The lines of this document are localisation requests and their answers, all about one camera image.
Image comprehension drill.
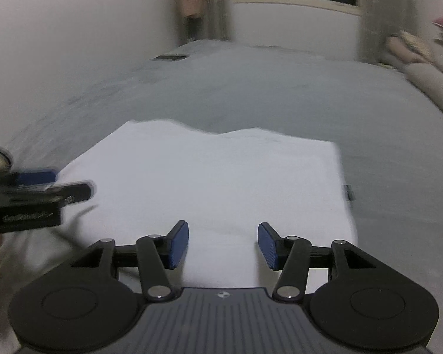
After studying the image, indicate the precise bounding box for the grey bed blanket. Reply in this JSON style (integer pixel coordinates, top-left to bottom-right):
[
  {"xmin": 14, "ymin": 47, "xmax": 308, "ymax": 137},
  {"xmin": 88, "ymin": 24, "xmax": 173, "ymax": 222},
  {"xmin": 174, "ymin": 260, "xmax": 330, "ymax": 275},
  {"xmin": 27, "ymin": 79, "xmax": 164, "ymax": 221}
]
[{"xmin": 0, "ymin": 41, "xmax": 443, "ymax": 353}]

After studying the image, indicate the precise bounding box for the white long sleeve sweatshirt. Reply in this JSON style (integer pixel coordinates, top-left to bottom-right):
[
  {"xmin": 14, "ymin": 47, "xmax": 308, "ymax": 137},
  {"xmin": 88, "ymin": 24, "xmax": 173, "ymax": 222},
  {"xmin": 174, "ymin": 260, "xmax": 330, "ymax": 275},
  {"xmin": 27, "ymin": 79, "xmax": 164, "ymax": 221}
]
[{"xmin": 0, "ymin": 118, "xmax": 359, "ymax": 354}]

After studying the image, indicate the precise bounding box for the beige right curtain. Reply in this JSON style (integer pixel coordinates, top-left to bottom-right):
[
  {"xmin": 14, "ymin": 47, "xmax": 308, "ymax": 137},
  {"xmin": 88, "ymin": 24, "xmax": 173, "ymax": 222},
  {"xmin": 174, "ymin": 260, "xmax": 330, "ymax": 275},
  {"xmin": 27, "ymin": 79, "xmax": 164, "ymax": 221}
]
[{"xmin": 359, "ymin": 0, "xmax": 418, "ymax": 63}]

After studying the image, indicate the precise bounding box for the beige left curtain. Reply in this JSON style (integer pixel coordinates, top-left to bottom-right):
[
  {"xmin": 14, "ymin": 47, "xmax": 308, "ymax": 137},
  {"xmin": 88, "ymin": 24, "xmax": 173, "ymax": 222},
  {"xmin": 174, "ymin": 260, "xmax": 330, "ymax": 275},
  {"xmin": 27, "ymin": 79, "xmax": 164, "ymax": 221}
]
[{"xmin": 204, "ymin": 0, "xmax": 236, "ymax": 41}]

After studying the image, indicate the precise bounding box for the black phone on bed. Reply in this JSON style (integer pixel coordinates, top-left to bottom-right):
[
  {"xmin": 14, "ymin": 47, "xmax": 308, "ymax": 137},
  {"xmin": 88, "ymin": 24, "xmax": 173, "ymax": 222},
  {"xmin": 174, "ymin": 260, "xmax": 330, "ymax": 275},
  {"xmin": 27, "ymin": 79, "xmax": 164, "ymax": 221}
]
[{"xmin": 154, "ymin": 54, "xmax": 188, "ymax": 62}]

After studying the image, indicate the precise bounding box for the rolled pink beige blanket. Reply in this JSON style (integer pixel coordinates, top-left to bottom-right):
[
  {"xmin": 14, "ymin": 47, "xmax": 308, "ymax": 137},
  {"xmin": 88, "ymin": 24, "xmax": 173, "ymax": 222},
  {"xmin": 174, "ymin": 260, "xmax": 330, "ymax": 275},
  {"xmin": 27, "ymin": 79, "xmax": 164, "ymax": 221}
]
[{"xmin": 379, "ymin": 30, "xmax": 434, "ymax": 70}]

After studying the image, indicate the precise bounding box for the beige curtain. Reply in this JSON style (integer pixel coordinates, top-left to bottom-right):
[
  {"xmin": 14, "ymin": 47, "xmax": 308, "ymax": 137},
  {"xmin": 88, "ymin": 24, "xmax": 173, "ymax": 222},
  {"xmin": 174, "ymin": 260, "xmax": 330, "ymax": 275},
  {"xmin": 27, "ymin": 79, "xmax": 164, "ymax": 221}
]
[
  {"xmin": 204, "ymin": 0, "xmax": 236, "ymax": 41},
  {"xmin": 359, "ymin": 0, "xmax": 418, "ymax": 63}
]

